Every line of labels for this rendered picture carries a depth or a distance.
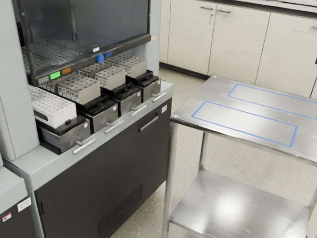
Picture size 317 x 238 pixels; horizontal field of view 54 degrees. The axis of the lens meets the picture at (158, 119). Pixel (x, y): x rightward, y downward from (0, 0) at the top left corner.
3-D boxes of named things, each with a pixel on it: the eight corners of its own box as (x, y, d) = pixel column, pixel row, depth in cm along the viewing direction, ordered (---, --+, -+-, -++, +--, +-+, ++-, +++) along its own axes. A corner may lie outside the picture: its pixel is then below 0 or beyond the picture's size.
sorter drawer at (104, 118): (-13, 84, 145) (-18, 66, 140) (13, 75, 155) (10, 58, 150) (103, 138, 112) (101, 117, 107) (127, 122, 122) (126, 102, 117)
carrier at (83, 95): (97, 94, 123) (96, 80, 120) (101, 95, 122) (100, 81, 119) (75, 105, 114) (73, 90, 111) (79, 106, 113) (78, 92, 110)
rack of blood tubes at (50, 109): (2, 104, 116) (-2, 89, 113) (25, 95, 123) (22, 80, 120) (55, 131, 102) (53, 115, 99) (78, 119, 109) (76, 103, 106)
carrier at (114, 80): (121, 81, 134) (121, 68, 131) (125, 82, 133) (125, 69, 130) (103, 90, 125) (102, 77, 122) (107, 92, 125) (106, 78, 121)
